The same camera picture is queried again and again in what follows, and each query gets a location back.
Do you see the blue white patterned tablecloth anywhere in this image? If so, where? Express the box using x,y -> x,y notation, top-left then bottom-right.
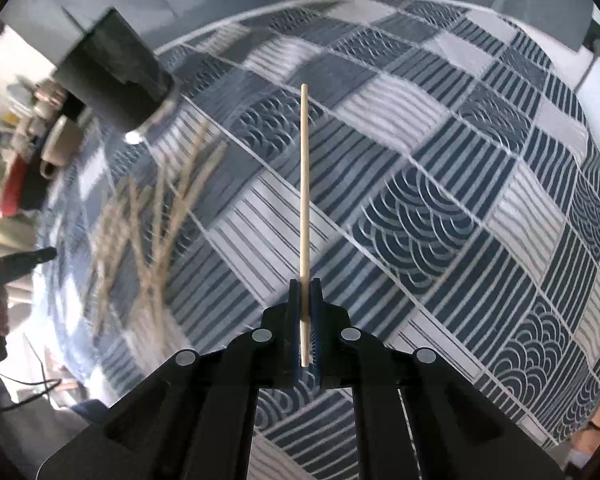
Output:
38,0 -> 600,479

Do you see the black cylindrical utensil holder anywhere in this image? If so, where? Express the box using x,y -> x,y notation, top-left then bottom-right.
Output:
53,8 -> 176,145

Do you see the beige ceramic mug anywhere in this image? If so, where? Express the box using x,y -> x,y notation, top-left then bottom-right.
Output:
40,115 -> 84,180

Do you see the red object on shelf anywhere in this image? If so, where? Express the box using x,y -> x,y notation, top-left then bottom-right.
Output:
0,154 -> 29,218

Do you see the clutter of bottles on shelf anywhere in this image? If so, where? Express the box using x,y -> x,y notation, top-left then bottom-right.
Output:
2,76 -> 68,139

